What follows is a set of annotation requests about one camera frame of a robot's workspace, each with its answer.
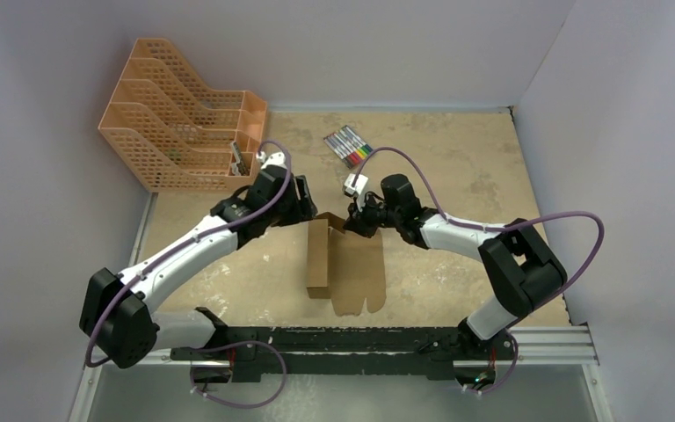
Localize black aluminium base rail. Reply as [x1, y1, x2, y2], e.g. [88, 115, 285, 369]
[156, 324, 599, 386]

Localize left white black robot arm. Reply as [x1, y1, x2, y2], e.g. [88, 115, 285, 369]
[78, 164, 317, 368]

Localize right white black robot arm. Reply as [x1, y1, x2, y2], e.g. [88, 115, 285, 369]
[343, 173, 567, 358]

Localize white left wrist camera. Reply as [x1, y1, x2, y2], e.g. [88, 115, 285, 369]
[255, 151, 287, 170]

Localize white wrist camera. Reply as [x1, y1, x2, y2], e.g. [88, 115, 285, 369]
[342, 172, 368, 211]
[255, 151, 287, 170]

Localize brown cardboard box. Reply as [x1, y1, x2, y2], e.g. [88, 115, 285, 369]
[306, 213, 387, 317]

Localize orange plastic file rack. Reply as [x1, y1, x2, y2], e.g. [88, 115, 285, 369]
[98, 38, 268, 193]

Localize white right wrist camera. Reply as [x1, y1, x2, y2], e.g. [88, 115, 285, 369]
[342, 172, 368, 211]

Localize pack of coloured markers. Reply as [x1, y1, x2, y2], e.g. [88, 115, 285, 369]
[323, 125, 374, 169]

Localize purple cable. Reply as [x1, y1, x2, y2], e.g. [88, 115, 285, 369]
[352, 146, 606, 397]
[83, 139, 295, 409]

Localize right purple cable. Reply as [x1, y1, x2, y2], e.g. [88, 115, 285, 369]
[352, 146, 606, 397]

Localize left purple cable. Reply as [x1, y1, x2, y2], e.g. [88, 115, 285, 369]
[83, 139, 295, 409]

